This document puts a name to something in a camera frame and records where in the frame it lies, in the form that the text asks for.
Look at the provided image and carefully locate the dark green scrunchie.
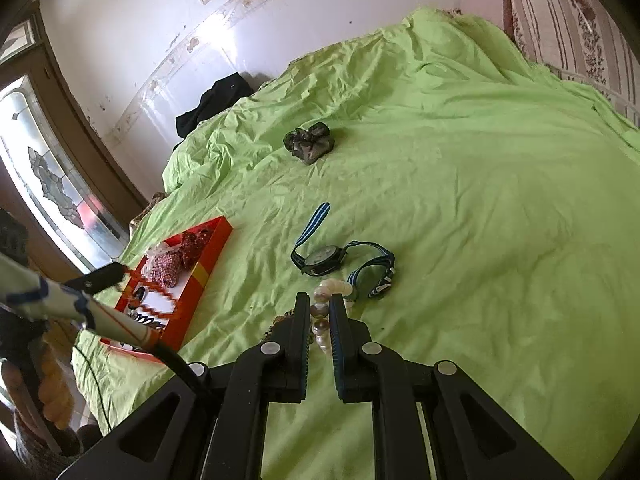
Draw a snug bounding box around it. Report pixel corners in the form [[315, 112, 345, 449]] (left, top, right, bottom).
[[283, 120, 335, 166]]

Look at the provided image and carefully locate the pearl bracelet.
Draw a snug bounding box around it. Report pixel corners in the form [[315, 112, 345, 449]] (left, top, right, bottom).
[[309, 280, 354, 358]]

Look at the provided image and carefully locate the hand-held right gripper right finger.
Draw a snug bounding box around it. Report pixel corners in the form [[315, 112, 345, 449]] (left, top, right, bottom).
[[327, 294, 576, 480]]

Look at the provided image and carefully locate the red plaid scrunchie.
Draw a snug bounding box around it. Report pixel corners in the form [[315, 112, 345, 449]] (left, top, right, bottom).
[[149, 250, 185, 288]]

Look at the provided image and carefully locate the green bed sheet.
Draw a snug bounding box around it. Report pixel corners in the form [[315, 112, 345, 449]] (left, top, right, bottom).
[[71, 6, 640, 480]]

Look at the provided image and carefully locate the red zigzag hair band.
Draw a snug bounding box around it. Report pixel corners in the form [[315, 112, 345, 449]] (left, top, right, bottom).
[[117, 265, 179, 307]]

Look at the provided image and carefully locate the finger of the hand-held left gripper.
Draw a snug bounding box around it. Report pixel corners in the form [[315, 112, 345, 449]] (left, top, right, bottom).
[[64, 261, 126, 293]]

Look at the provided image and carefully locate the tan woven basket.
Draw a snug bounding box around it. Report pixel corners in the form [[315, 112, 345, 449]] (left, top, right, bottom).
[[129, 191, 169, 235]]

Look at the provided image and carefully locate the person's left hand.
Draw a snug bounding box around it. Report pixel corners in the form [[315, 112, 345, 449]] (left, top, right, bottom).
[[39, 344, 76, 432]]

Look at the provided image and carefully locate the black garment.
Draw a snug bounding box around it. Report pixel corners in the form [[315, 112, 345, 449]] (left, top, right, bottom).
[[173, 72, 256, 152]]

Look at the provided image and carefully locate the blue striped strap watch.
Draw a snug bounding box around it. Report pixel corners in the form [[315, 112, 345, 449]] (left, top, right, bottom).
[[291, 202, 399, 302]]

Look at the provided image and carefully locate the dark red polka-dot scrunchie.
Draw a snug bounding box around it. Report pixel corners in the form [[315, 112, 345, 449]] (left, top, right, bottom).
[[179, 228, 214, 267]]

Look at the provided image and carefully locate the brown beaded bracelet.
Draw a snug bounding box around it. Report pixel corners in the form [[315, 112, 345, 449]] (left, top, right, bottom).
[[266, 309, 297, 344]]

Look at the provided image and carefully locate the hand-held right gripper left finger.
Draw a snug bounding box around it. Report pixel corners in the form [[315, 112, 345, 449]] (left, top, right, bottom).
[[57, 292, 313, 480]]

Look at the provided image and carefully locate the red gift box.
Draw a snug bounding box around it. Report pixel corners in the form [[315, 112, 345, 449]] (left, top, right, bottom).
[[99, 215, 235, 359]]

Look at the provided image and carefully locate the wooden stained glass door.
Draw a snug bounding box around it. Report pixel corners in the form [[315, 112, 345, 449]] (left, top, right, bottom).
[[0, 0, 153, 283]]

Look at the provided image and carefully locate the thin black cable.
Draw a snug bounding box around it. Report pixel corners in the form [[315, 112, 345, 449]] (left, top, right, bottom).
[[74, 329, 113, 436]]

